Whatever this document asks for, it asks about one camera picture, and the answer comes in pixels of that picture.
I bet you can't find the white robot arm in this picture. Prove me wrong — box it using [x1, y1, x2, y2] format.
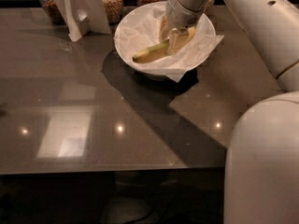
[163, 0, 299, 224]

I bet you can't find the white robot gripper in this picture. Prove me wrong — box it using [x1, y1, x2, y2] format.
[159, 0, 203, 55]

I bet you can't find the white folded paper card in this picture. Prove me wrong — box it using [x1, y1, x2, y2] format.
[54, 0, 111, 42]

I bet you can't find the glass jar behind white card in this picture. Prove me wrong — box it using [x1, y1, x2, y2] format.
[204, 0, 215, 15]

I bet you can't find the white bowl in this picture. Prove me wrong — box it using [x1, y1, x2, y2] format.
[113, 1, 217, 81]

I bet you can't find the white paper napkin liner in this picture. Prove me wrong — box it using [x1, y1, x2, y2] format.
[113, 6, 225, 83]

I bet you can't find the glass jar of brown grains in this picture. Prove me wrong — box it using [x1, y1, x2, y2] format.
[38, 0, 64, 25]

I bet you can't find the glass jar of beige grains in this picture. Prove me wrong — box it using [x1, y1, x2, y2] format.
[102, 0, 123, 24]

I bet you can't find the yellow banana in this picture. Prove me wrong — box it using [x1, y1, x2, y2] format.
[133, 40, 169, 63]

